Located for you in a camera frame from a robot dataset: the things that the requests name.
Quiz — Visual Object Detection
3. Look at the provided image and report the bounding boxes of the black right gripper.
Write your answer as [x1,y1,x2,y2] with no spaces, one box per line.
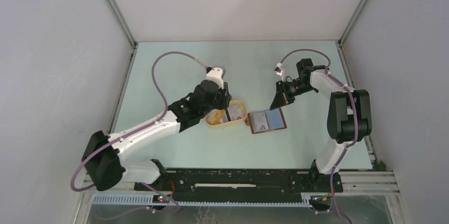
[270,79,315,110]

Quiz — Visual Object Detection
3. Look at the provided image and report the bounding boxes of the orange VIP card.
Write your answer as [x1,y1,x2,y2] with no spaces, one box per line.
[206,110,226,125]

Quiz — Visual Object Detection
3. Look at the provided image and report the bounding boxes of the brown leather card holder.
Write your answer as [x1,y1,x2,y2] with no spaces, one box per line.
[245,108,288,134]

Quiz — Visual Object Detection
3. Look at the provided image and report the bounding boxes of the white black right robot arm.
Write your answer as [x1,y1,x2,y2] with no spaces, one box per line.
[270,59,372,191]

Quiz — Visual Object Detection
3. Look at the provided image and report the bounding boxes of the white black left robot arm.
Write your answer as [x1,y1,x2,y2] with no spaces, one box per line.
[82,67,231,191]

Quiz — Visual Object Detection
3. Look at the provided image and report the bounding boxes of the stack of white cards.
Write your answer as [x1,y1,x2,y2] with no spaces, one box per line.
[220,104,245,123]

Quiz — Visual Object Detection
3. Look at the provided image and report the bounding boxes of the beige plastic card tray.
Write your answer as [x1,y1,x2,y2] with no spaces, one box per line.
[204,100,248,128]

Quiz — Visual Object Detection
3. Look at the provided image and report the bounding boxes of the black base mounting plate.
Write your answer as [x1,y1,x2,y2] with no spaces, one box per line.
[151,168,343,203]

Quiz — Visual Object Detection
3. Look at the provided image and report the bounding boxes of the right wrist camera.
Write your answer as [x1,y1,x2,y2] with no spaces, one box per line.
[274,62,287,82]

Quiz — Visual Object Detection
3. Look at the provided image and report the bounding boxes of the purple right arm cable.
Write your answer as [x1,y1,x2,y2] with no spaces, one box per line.
[273,48,359,224]

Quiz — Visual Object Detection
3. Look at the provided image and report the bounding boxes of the aluminium frame rail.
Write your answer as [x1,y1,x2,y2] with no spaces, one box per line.
[82,168,400,207]

